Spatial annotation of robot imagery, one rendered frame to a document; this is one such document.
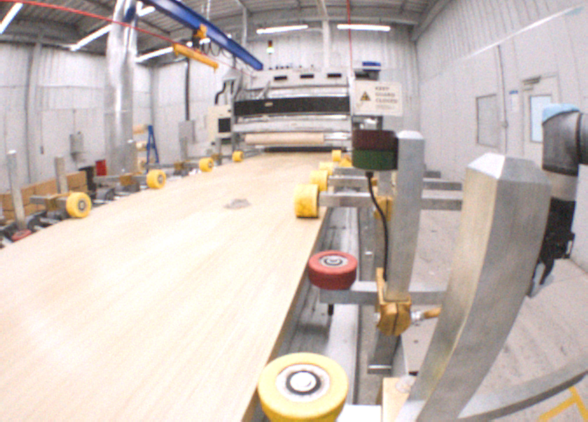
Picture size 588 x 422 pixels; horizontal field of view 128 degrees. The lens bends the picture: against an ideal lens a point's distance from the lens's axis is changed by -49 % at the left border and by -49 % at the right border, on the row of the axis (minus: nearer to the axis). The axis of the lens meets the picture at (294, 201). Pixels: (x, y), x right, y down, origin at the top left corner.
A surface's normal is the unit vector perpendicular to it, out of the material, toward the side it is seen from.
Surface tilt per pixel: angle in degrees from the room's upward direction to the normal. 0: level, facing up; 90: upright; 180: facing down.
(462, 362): 90
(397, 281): 90
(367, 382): 0
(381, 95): 90
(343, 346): 0
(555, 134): 90
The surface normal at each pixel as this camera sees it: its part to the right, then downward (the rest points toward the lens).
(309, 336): -0.02, -0.97
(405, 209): -0.21, 0.25
